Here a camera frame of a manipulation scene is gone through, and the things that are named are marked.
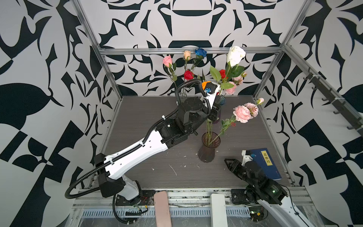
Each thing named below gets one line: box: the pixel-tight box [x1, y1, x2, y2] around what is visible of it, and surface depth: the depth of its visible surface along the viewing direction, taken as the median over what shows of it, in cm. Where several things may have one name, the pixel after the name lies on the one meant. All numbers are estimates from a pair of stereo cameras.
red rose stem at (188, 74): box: [183, 68, 195, 81], surface depth 80 cm
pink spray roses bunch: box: [224, 75, 243, 95], surface depth 85 cm
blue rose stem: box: [190, 48, 208, 70], surface depth 85 cm
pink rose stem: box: [162, 54, 178, 89], surface depth 79 cm
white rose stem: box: [209, 45, 246, 96], surface depth 45 cm
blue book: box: [250, 148, 283, 181], surface depth 87 cm
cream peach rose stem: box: [183, 50, 192, 71], surface depth 87 cm
